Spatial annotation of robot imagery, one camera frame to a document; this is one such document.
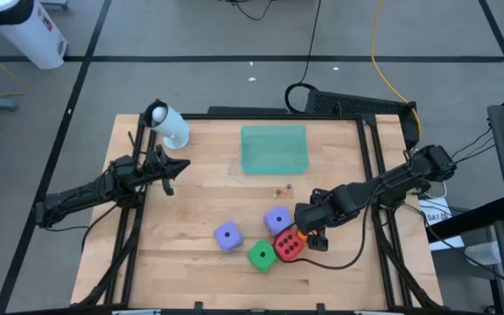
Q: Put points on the teal translucent plastic bin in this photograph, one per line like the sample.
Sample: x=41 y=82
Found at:
x=274 y=151

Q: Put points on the white paper label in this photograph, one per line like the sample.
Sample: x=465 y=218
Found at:
x=438 y=216

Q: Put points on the green foam die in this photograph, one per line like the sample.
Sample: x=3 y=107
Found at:
x=262 y=256

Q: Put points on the orange foam die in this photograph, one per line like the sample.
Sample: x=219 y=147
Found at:
x=302 y=237

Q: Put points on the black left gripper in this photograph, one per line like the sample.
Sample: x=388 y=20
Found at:
x=151 y=168

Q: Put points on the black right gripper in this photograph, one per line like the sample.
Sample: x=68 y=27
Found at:
x=315 y=216

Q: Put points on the purple foam die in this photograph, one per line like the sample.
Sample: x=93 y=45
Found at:
x=277 y=220
x=228 y=236

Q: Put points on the red foam die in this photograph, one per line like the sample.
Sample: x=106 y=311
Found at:
x=288 y=246

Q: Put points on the black clamp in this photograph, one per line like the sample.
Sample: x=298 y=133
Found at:
x=198 y=308
x=320 y=309

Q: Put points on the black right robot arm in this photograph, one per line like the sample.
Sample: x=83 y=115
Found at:
x=392 y=179

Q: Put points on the white cylindrical camera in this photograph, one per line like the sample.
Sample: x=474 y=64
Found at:
x=171 y=122

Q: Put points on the large white cylinder black band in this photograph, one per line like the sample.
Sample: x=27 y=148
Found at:
x=29 y=30

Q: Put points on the black aluminium table frame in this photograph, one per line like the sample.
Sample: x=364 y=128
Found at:
x=278 y=116

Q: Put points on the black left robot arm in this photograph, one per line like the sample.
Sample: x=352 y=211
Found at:
x=81 y=197

